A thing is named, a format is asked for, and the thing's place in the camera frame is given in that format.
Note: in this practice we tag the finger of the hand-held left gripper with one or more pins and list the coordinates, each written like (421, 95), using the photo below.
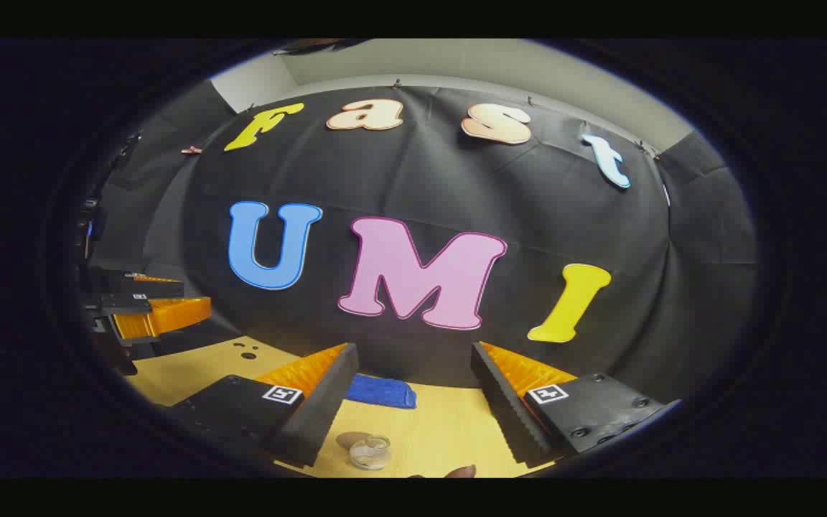
(126, 303)
(162, 289)

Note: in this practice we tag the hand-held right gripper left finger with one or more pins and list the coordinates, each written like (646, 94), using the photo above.
(327, 402)

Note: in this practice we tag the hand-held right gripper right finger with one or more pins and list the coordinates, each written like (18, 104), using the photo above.
(503, 406)

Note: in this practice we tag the clear plastic water bottle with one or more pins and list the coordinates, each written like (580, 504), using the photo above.
(370, 454)

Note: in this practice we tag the blue towel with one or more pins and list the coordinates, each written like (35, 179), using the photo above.
(381, 391)

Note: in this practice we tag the red clip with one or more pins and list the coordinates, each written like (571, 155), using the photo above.
(192, 150)

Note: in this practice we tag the black backdrop cloth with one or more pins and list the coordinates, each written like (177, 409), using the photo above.
(421, 172)

